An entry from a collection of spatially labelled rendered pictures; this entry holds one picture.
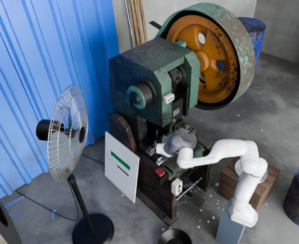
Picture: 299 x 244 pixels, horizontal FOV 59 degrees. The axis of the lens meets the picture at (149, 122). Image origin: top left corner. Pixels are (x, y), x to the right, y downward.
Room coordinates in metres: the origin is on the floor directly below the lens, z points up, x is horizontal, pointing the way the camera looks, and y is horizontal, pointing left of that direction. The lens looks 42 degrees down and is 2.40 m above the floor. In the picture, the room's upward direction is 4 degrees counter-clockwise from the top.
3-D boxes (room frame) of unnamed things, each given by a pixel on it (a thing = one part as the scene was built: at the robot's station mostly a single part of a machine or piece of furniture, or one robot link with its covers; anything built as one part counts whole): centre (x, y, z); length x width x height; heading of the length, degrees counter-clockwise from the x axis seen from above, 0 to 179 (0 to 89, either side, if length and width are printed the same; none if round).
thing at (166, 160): (1.66, -0.16, 0.68); 0.45 x 0.30 x 0.06; 130
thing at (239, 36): (1.96, -0.35, 1.33); 1.03 x 0.28 x 0.82; 40
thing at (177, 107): (1.63, -0.19, 1.04); 0.17 x 0.15 x 0.30; 40
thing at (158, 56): (1.77, -0.07, 0.83); 0.79 x 0.43 x 1.34; 40
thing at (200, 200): (1.56, -0.25, 0.14); 0.59 x 0.10 x 0.05; 40
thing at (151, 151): (1.55, -0.03, 0.76); 0.17 x 0.06 x 0.10; 130
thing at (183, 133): (1.56, -0.24, 0.78); 0.29 x 0.29 x 0.01
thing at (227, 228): (1.07, -0.64, 0.23); 0.18 x 0.18 x 0.45; 51
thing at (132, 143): (1.60, 0.14, 0.45); 0.92 x 0.12 x 0.90; 40
